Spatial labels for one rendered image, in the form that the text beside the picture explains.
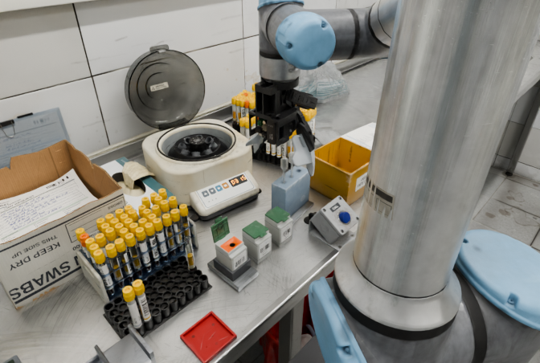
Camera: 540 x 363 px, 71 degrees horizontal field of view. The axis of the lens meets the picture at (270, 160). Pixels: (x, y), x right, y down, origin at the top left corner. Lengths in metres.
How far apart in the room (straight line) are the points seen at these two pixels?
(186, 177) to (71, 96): 0.37
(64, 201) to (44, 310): 0.25
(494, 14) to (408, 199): 0.13
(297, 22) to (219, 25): 0.75
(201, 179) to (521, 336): 0.67
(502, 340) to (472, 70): 0.29
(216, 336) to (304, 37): 0.50
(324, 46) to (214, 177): 0.48
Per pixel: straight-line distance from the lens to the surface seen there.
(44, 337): 0.80
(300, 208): 0.93
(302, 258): 0.82
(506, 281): 0.45
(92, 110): 1.11
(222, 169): 0.92
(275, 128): 0.70
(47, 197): 1.00
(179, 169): 0.89
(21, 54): 1.03
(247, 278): 0.77
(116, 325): 0.74
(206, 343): 0.71
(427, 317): 0.37
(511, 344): 0.48
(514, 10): 0.25
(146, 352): 0.66
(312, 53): 0.55
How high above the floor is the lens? 1.47
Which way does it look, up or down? 32 degrees down
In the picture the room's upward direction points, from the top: straight up
